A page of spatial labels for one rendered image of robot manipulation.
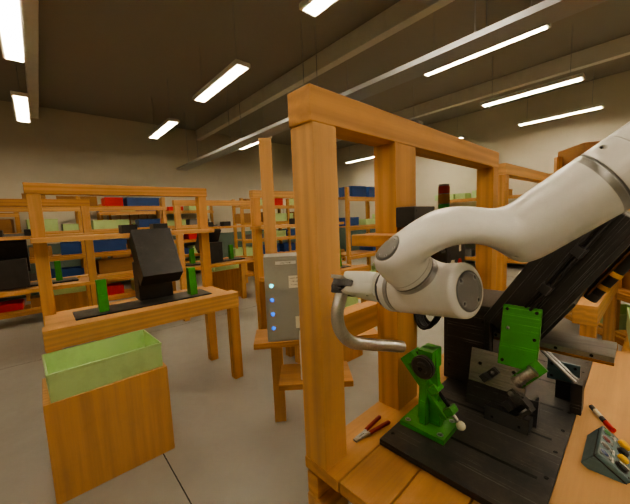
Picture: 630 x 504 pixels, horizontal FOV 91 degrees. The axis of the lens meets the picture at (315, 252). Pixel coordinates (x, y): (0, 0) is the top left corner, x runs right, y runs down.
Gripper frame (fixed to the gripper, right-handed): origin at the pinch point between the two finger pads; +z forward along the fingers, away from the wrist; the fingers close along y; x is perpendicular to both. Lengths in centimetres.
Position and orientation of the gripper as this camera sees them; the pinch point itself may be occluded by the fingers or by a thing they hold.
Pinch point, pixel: (344, 287)
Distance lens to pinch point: 73.5
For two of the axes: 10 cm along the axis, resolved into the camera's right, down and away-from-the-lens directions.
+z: -5.0, 0.9, 8.6
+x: -2.0, 9.6, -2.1
